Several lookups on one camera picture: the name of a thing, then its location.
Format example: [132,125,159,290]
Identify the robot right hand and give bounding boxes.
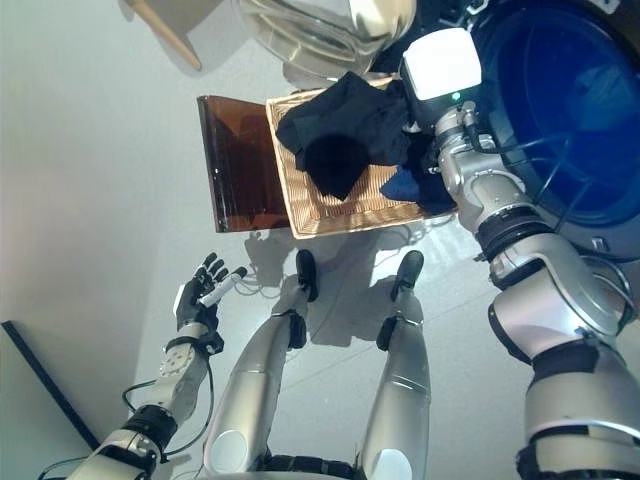
[399,27,484,135]

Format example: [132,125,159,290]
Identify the grey robot torso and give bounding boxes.
[199,452,381,480]

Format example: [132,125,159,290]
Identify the white cable on floor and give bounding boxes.
[234,269,282,297]

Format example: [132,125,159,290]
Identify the silver robot right leg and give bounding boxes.
[359,249,433,480]

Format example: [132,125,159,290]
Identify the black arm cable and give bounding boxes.
[467,122,640,322]
[37,349,217,480]

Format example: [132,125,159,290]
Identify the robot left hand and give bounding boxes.
[173,253,249,331]

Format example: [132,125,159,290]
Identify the rectangular wicker laundry basket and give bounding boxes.
[265,72,459,239]

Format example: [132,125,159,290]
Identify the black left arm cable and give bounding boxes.
[37,349,217,480]

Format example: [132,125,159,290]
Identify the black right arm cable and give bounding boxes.
[467,122,640,322]

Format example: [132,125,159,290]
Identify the grey front-load washing machine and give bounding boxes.
[439,0,640,262]

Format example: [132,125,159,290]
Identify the dark blue garment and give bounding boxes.
[378,167,424,202]

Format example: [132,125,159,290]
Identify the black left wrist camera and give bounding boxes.
[199,327,225,354]

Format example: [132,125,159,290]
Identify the round glass washer door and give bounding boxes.
[234,0,481,82]

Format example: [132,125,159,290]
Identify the white chair with wooden legs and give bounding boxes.
[117,0,241,72]

